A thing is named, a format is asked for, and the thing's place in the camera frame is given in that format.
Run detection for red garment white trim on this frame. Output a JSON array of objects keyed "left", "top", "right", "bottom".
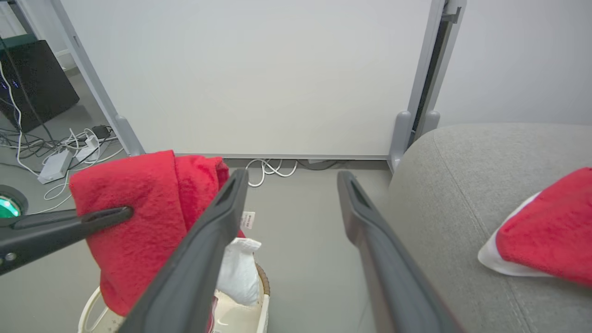
[
  {"left": 478, "top": 167, "right": 592, "bottom": 288},
  {"left": 68, "top": 149, "right": 262, "bottom": 317}
]

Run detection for white perforated laundry basket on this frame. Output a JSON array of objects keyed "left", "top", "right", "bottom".
[{"left": 78, "top": 264, "right": 271, "bottom": 333}]

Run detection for tangled black cables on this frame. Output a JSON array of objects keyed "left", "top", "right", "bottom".
[{"left": 0, "top": 127, "right": 93, "bottom": 159}]

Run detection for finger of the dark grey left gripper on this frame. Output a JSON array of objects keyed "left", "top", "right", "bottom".
[{"left": 0, "top": 206, "right": 134, "bottom": 277}]

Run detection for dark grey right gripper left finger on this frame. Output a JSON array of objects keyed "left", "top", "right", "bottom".
[{"left": 118, "top": 168, "right": 250, "bottom": 333}]

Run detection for narrow white partition grey frame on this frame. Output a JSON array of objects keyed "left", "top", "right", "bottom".
[{"left": 419, "top": 0, "right": 592, "bottom": 139}]

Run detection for wide white partition grey frame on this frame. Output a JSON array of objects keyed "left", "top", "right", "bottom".
[{"left": 49, "top": 0, "right": 451, "bottom": 173}]

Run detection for black floor cable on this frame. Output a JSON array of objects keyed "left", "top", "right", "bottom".
[{"left": 296, "top": 160, "right": 340, "bottom": 171}]

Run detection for black computer tower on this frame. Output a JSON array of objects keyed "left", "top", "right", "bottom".
[{"left": 0, "top": 39, "right": 80, "bottom": 134}]

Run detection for round black device green light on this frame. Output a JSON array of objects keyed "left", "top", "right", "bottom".
[{"left": 0, "top": 184, "right": 29, "bottom": 219}]

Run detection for grey fabric sofa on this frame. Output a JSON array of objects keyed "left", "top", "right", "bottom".
[{"left": 379, "top": 123, "right": 592, "bottom": 333}]

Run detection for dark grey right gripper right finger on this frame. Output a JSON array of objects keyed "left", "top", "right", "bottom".
[{"left": 337, "top": 170, "right": 465, "bottom": 333}]

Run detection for small white power strip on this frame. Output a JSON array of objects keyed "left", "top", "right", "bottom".
[{"left": 74, "top": 134, "right": 101, "bottom": 163}]

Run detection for looped white cable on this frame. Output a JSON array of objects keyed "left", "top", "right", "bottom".
[{"left": 245, "top": 158, "right": 298, "bottom": 188}]

